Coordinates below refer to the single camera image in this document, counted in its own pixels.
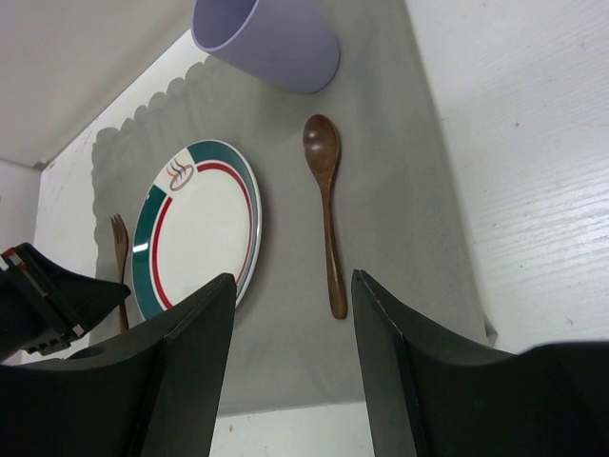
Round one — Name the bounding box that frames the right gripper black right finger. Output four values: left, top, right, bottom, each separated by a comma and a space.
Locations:
351, 270, 608, 456

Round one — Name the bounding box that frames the brown wooden fork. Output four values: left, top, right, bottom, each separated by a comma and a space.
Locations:
110, 214, 129, 332

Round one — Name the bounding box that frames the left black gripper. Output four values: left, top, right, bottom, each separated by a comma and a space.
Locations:
1, 243, 130, 361

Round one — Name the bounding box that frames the grey cloth placemat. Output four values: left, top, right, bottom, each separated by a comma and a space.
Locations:
91, 1, 493, 415

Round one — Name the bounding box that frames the white plate green red rim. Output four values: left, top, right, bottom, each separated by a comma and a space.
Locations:
131, 139, 263, 320

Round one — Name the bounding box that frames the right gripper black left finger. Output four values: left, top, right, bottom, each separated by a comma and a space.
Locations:
1, 273, 236, 456

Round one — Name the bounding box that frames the brown wooden spoon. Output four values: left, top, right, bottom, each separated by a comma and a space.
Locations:
303, 114, 348, 320

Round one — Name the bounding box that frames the purple cup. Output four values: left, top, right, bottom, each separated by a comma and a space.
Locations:
191, 0, 341, 94

